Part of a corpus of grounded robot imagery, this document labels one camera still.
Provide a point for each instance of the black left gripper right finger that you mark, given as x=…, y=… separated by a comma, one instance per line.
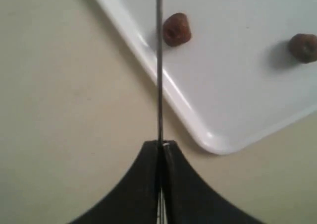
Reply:
x=189, y=199

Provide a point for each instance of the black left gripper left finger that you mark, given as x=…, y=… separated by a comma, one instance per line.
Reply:
x=134, y=200

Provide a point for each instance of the thin metal skewer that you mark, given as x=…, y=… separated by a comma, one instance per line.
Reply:
x=159, y=69

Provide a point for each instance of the white rectangular plastic tray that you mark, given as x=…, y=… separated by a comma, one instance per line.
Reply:
x=235, y=82

